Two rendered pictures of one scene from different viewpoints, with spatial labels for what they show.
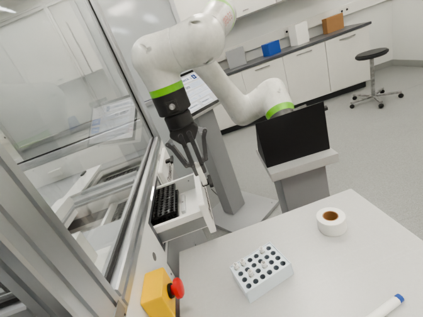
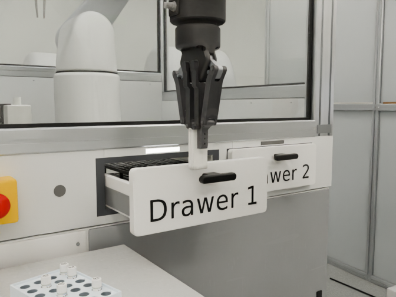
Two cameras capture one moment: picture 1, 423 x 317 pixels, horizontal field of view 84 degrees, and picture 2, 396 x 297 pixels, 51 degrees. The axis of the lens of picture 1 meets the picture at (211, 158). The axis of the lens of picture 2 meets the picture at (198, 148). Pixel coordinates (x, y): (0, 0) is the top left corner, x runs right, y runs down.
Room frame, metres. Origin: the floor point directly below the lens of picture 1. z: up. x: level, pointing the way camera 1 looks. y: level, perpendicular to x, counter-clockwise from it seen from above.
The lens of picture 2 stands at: (0.25, -0.53, 1.03)
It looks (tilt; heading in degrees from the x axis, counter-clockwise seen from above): 6 degrees down; 55
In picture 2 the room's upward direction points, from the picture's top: straight up
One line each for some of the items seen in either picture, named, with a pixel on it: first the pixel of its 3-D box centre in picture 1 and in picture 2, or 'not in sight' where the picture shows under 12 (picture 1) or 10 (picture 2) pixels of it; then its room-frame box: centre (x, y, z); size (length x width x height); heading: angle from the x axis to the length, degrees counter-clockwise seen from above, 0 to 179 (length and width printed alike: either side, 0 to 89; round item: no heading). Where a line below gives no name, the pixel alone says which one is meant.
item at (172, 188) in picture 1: (172, 197); not in sight; (0.68, 0.17, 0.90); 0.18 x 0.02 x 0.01; 0
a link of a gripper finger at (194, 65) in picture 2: (194, 146); (202, 95); (0.65, 0.03, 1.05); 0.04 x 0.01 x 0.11; 0
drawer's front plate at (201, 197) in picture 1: (202, 192); (205, 192); (0.68, 0.07, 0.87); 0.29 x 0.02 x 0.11; 0
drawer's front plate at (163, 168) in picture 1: (166, 168); (274, 168); (1.00, 0.21, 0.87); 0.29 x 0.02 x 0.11; 0
